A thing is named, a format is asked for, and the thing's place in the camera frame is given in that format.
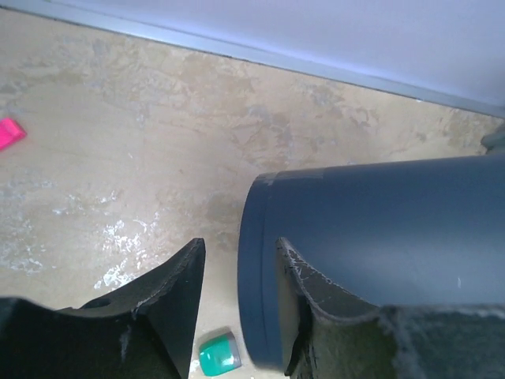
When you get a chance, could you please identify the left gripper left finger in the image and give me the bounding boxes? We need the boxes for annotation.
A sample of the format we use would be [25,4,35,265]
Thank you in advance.
[1,238,206,378]

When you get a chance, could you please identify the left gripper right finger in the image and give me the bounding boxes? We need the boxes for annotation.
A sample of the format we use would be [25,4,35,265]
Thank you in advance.
[276,238,504,378]

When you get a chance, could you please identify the dark blue cylindrical bin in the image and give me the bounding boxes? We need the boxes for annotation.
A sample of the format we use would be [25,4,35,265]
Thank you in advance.
[238,154,504,370]

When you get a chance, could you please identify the green small box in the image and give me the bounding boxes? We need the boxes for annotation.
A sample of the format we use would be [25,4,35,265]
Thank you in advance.
[199,332,242,377]

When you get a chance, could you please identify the pink plastic clip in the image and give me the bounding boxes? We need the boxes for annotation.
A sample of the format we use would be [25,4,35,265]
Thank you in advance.
[0,118,27,150]

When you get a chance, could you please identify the grey rectangular plastic crate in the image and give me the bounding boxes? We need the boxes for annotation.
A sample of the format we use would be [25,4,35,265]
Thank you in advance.
[481,122,505,155]

